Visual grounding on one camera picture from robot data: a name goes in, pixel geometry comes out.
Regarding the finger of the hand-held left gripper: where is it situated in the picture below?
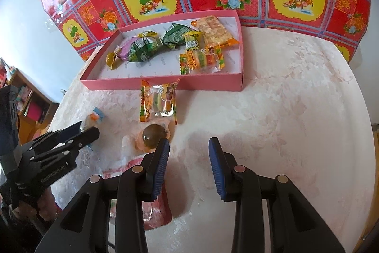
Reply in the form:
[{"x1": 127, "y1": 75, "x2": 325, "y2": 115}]
[
  {"x1": 30, "y1": 126, "x2": 100, "y2": 165},
  {"x1": 18, "y1": 121, "x2": 83, "y2": 153}
]

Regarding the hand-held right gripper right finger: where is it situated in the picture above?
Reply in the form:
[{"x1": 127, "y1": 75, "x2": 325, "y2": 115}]
[{"x1": 208, "y1": 137, "x2": 347, "y2": 253}]

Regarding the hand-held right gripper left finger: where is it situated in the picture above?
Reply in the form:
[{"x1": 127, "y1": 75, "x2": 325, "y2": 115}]
[{"x1": 34, "y1": 139, "x2": 171, "y2": 253}]

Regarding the blue cookie packet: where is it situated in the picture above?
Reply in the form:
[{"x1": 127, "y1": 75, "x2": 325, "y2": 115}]
[{"x1": 80, "y1": 107, "x2": 106, "y2": 150}]

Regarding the brown egg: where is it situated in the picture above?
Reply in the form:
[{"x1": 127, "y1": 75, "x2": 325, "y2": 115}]
[{"x1": 122, "y1": 123, "x2": 172, "y2": 153}]

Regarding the orange gummy candy packet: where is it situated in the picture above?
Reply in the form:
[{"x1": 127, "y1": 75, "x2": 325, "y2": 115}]
[
  {"x1": 139, "y1": 79, "x2": 181, "y2": 125},
  {"x1": 179, "y1": 46, "x2": 226, "y2": 76}
]

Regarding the yellow-brown egg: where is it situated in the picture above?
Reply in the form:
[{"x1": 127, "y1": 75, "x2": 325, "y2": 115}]
[{"x1": 106, "y1": 47, "x2": 123, "y2": 70}]

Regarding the pink cardboard box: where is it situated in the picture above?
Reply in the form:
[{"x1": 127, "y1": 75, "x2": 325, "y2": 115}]
[{"x1": 80, "y1": 9, "x2": 245, "y2": 92}]

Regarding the purple tin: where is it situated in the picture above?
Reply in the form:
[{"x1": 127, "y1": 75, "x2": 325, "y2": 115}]
[{"x1": 117, "y1": 37, "x2": 143, "y2": 59}]

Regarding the small green pea packet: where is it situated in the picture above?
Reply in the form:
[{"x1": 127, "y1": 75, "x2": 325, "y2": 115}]
[{"x1": 128, "y1": 31, "x2": 162, "y2": 63}]

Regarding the yellow candy packet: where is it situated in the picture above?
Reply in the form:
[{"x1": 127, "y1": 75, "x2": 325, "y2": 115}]
[{"x1": 184, "y1": 31, "x2": 203, "y2": 51}]

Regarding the large green snack packet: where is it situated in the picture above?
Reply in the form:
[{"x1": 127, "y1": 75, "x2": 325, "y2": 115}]
[{"x1": 162, "y1": 22, "x2": 193, "y2": 50}]

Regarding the clear cracker packet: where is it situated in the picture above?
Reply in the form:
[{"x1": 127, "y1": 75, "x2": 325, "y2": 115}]
[{"x1": 191, "y1": 16, "x2": 240, "y2": 49}]

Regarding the person's left forearm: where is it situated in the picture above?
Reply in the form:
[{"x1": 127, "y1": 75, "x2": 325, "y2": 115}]
[{"x1": 0, "y1": 202, "x2": 45, "y2": 253}]

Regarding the person's left hand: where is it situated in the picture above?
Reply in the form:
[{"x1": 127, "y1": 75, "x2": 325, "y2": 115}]
[{"x1": 36, "y1": 192, "x2": 61, "y2": 221}]

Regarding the wooden bookshelf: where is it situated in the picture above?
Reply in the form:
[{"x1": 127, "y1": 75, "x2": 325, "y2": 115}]
[{"x1": 0, "y1": 57, "x2": 60, "y2": 135}]

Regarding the pink snack packet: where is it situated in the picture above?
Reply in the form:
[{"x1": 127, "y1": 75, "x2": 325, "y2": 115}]
[{"x1": 102, "y1": 156, "x2": 174, "y2": 230}]

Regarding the cream floral tablecloth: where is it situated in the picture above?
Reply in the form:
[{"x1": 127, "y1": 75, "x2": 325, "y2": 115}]
[{"x1": 44, "y1": 26, "x2": 372, "y2": 253}]

